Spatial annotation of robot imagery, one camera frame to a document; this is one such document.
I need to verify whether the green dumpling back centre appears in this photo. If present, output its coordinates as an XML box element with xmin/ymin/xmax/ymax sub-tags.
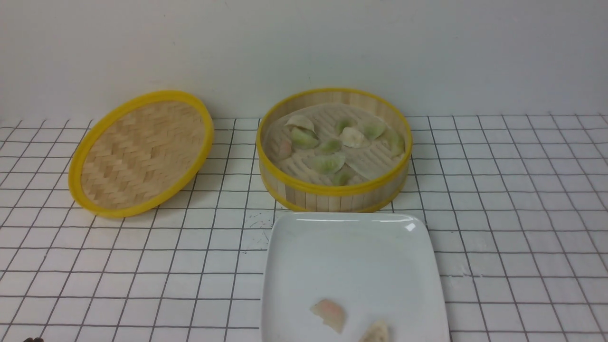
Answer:
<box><xmin>334</xmin><ymin>117</ymin><xmax>357</xmax><ymax>136</ymax></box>

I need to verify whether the green dumpling back right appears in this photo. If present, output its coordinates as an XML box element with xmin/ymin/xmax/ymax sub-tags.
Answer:
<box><xmin>360</xmin><ymin>120</ymin><xmax>387</xmax><ymax>141</ymax></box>

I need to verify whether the white square ceramic plate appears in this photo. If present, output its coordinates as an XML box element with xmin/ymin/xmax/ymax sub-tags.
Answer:
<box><xmin>260</xmin><ymin>212</ymin><xmax>450</xmax><ymax>342</ymax></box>

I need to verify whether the green dumpling left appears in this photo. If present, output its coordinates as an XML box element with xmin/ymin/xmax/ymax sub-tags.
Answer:
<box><xmin>290</xmin><ymin>126</ymin><xmax>319</xmax><ymax>150</ymax></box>

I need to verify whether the green dumpling front edge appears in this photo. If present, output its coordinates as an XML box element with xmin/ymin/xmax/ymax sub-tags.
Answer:
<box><xmin>332</xmin><ymin>169</ymin><xmax>353</xmax><ymax>186</ymax></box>

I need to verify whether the woven bamboo steamer lid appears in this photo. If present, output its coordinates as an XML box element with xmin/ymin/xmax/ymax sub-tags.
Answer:
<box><xmin>68</xmin><ymin>90</ymin><xmax>214</xmax><ymax>218</ymax></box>

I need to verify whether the green dumpling far right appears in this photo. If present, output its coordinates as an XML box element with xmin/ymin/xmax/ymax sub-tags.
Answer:
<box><xmin>386</xmin><ymin>129</ymin><xmax>405</xmax><ymax>158</ymax></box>

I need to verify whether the bamboo steamer basket yellow rim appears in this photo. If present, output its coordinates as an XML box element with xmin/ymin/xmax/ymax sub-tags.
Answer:
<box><xmin>256</xmin><ymin>87</ymin><xmax>412</xmax><ymax>212</ymax></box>

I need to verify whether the white steamer liner cloth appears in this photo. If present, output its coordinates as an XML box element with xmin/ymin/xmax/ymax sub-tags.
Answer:
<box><xmin>263</xmin><ymin>103</ymin><xmax>405</xmax><ymax>186</ymax></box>

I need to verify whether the pink dumpling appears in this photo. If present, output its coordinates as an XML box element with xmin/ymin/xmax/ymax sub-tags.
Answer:
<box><xmin>310</xmin><ymin>299</ymin><xmax>347</xmax><ymax>334</ymax></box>
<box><xmin>276</xmin><ymin>139</ymin><xmax>293</xmax><ymax>161</ymax></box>

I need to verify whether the large green dumpling front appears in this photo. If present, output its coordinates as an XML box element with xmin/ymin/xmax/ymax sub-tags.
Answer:
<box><xmin>309</xmin><ymin>153</ymin><xmax>347</xmax><ymax>175</ymax></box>

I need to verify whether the small green dumpling middle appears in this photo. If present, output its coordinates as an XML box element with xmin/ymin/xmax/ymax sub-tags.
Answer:
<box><xmin>318</xmin><ymin>139</ymin><xmax>342</xmax><ymax>154</ymax></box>

